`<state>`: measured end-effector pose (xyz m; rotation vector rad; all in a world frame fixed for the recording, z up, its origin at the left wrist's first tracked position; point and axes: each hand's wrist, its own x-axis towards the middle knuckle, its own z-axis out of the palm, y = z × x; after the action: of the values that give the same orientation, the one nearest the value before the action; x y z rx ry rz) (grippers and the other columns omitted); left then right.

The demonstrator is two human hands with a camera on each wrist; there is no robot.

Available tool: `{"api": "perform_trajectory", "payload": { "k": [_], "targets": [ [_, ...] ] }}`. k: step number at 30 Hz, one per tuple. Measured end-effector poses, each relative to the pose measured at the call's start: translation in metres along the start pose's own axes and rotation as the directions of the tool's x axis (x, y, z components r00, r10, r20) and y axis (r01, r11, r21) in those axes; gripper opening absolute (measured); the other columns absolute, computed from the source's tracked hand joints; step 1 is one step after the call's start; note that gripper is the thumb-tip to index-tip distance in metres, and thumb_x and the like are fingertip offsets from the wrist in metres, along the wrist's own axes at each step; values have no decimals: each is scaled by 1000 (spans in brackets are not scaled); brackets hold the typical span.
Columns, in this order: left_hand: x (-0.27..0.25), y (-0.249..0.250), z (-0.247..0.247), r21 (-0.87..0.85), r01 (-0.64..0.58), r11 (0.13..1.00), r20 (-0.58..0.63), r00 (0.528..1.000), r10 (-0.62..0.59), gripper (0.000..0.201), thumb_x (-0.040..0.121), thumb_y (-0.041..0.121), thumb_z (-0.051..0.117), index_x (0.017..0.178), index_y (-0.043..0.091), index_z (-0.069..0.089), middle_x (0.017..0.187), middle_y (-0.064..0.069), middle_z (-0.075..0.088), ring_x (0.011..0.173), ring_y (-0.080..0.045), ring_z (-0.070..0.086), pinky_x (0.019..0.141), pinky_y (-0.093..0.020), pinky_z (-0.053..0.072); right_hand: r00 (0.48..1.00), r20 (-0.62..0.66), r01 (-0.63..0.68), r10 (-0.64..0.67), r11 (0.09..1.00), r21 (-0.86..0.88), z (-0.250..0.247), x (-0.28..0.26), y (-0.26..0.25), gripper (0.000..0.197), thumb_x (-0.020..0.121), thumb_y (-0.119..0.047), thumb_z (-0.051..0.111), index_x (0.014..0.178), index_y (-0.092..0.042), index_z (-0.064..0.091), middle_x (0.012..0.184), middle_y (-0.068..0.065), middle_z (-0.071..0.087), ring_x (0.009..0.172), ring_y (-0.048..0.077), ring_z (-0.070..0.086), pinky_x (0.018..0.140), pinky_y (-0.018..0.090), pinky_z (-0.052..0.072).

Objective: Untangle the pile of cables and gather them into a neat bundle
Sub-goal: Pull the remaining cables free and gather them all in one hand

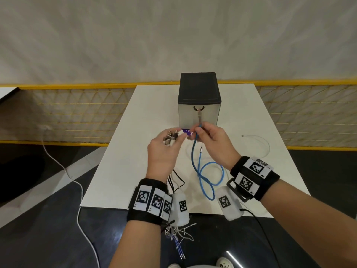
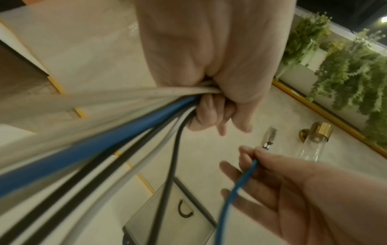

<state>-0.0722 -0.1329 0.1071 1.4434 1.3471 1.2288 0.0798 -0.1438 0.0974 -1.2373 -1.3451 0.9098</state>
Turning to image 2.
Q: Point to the person's left hand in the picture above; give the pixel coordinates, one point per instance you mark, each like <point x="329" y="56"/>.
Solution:
<point x="211" y="43"/>

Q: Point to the person's right hand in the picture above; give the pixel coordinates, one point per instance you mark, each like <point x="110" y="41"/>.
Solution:
<point x="317" y="203"/>

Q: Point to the black-topped grey drawer box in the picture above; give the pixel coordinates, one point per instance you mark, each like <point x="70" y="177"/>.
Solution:
<point x="193" y="229"/>

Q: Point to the white planter ledge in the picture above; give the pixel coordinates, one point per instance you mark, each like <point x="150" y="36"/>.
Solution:
<point x="294" y="76"/>

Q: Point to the green plant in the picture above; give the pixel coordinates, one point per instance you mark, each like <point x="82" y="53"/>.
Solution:
<point x="347" y="76"/>

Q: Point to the brass glass wall lamp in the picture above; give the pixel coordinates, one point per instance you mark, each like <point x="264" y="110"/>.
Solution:
<point x="316" y="134"/>

